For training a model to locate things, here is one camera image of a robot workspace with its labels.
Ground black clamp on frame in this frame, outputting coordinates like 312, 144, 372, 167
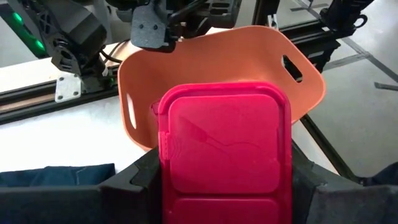
320, 0, 376, 38

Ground red spice tin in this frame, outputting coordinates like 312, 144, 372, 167
151, 81, 293, 224

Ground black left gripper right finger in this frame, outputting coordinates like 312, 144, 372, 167
291, 140, 398, 224

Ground navy blue cloth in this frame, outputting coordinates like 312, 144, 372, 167
0, 163, 116, 188

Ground orange plastic bin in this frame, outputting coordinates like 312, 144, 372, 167
117, 25, 326, 152

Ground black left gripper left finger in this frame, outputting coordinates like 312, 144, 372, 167
0, 147, 162, 224

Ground silver metal bracket plate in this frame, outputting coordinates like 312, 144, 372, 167
55, 73, 82, 103

